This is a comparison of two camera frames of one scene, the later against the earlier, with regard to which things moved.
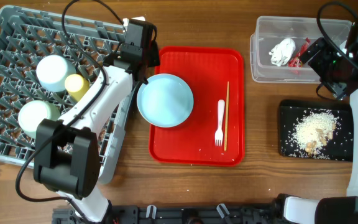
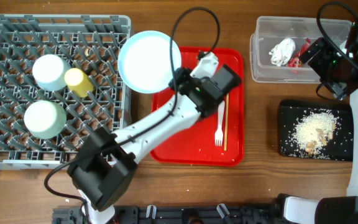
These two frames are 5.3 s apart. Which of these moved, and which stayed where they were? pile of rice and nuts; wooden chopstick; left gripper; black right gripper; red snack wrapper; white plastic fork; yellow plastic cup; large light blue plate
Moved: left gripper; large light blue plate; yellow plastic cup
Stayed: black right gripper; pile of rice and nuts; red snack wrapper; wooden chopstick; white plastic fork
